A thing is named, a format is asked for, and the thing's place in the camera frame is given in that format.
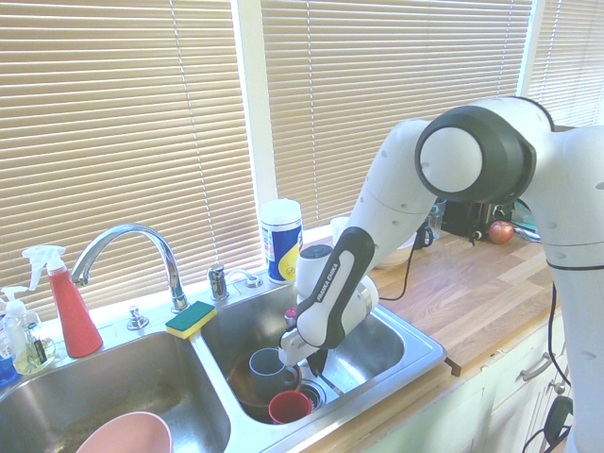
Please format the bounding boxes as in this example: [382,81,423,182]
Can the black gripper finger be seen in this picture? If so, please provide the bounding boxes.
[306,347,330,379]

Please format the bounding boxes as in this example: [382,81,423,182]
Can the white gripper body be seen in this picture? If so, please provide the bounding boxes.
[277,324,323,368]

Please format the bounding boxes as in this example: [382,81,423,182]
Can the black sink drain strainer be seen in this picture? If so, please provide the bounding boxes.
[296,379,327,410]

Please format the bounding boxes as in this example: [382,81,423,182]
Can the stainless steel double sink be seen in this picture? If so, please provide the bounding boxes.
[0,277,448,453]

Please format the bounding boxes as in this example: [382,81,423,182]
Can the grey mug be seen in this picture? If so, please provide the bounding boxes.
[248,347,301,397]

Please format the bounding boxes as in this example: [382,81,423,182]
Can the red plastic cup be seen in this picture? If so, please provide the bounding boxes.
[267,390,312,426]

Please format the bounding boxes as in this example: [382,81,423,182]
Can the brown wooden bowl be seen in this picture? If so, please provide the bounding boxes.
[226,351,303,424]

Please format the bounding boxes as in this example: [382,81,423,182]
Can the Lysol wipes canister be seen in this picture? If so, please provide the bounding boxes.
[260,198,303,285]

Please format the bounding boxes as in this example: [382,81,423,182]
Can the yellow and green sponge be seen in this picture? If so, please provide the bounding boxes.
[164,300,218,340]

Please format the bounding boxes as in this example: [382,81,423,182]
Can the chrome round knob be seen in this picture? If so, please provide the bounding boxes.
[126,305,150,331]

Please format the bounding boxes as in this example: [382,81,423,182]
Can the chrome arched faucet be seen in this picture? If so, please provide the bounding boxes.
[69,223,191,314]

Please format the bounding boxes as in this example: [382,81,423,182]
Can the clear glass jar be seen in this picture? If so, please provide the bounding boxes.
[427,197,447,240]

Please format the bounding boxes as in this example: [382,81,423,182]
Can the pink plastic bowl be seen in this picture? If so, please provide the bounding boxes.
[75,411,174,453]

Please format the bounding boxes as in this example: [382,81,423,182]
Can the black kitchen appliance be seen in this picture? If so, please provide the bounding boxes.
[441,197,518,240]

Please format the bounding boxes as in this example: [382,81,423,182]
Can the red spray bottle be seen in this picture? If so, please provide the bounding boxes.
[22,244,104,359]

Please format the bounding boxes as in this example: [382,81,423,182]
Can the red apple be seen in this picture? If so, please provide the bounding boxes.
[488,220,515,245]

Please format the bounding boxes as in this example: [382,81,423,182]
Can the teal paper sheets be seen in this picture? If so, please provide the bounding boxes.
[512,197,543,243]

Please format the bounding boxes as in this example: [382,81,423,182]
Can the yellow liquid glass bottle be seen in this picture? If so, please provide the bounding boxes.
[13,309,57,377]

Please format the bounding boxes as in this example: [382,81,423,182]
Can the wide wooden window blind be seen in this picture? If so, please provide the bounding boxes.
[0,0,249,322]

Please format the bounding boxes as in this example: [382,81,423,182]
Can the clear pump soap bottle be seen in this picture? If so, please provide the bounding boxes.
[0,285,30,374]

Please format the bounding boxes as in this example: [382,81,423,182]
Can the narrow wooden window blind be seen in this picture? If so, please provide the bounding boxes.
[526,0,604,128]

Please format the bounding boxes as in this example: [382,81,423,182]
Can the chrome faucet handle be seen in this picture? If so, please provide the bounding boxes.
[207,264,231,302]

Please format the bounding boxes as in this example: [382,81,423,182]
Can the black appliance cord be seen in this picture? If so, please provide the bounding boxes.
[377,226,422,302]

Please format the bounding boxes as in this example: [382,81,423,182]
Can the metal cabinet handle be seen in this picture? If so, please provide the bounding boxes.
[520,351,552,382]

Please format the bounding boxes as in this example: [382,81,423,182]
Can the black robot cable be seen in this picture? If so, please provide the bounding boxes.
[523,282,575,453]

